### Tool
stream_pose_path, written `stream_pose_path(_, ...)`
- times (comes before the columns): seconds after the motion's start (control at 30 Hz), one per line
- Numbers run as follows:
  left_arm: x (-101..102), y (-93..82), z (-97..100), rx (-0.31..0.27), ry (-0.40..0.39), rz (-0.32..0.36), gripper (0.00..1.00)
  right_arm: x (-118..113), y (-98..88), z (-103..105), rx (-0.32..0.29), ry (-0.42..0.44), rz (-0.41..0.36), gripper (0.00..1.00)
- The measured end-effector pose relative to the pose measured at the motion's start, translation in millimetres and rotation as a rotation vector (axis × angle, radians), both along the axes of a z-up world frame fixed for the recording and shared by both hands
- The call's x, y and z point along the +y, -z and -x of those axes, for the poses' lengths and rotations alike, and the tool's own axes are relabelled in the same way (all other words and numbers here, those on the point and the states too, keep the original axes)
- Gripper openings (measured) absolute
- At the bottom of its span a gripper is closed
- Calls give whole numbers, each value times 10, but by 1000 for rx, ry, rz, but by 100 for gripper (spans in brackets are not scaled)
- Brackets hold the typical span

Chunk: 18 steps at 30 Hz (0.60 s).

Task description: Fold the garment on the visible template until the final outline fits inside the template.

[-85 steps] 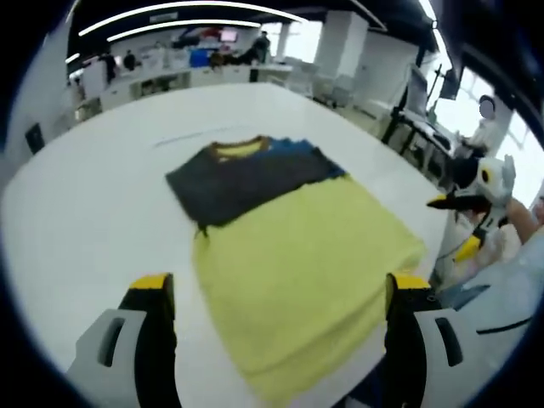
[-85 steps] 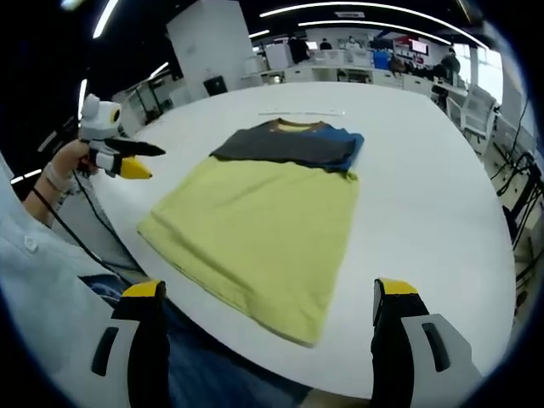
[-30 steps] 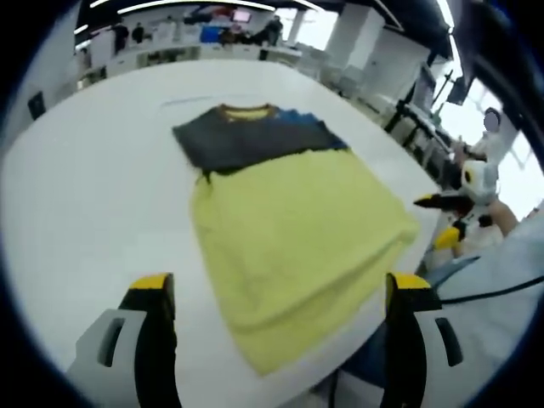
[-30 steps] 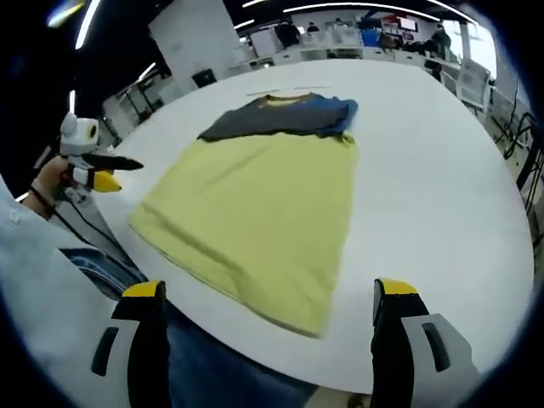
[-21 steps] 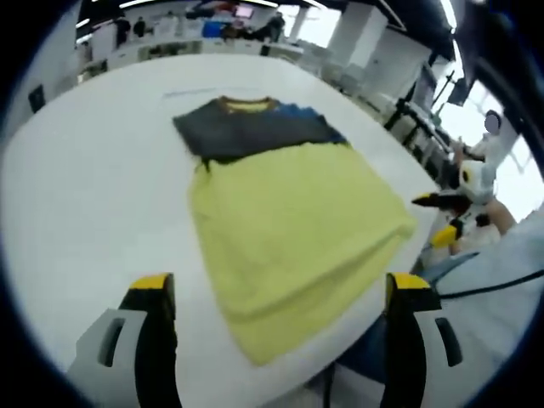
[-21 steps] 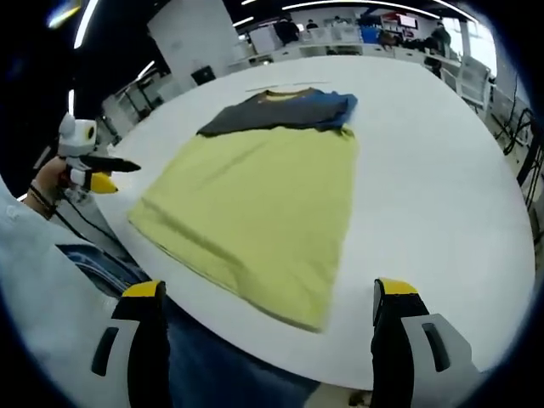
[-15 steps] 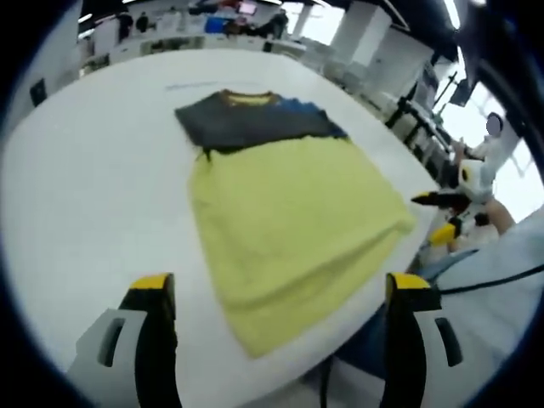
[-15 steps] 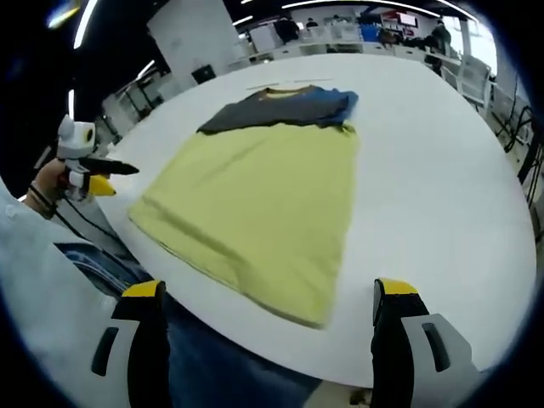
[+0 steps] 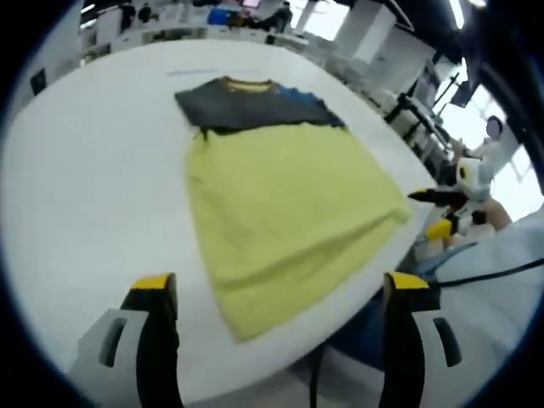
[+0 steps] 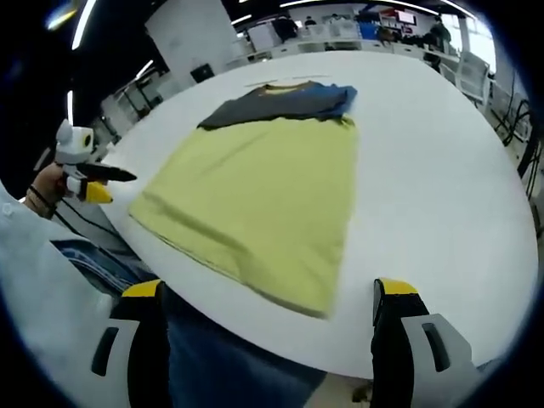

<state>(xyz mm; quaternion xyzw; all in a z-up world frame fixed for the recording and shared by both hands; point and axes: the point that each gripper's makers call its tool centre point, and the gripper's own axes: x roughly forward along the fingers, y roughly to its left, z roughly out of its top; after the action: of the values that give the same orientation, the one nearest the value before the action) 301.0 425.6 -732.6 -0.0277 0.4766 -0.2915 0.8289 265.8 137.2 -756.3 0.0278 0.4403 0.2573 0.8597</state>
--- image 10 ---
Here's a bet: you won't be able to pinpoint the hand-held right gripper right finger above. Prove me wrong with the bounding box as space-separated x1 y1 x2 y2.
368 277 480 408

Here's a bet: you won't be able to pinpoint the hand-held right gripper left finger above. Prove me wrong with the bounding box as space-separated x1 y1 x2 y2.
87 278 172 408

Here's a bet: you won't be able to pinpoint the yellow garment grey blue sleeves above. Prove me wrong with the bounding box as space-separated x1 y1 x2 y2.
127 80 361 320

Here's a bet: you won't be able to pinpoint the person's left hand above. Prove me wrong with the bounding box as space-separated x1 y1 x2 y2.
35 162 70 201

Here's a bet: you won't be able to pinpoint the person's blue jeans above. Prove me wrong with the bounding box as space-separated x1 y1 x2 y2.
50 237 329 408

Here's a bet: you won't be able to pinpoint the person's white shirt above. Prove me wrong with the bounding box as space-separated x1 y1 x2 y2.
0 178 125 383

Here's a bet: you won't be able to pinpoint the black bin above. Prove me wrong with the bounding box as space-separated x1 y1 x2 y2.
190 63 214 84

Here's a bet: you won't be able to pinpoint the white pillar beside black bin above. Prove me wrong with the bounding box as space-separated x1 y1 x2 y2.
144 0 240 87

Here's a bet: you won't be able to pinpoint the white cabinet row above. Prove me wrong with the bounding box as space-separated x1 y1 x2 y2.
250 36 427 57

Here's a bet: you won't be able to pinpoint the white mesh office chair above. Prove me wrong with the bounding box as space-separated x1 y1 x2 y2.
439 50 490 104

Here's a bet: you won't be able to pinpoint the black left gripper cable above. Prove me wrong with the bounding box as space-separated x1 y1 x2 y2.
54 203 121 240

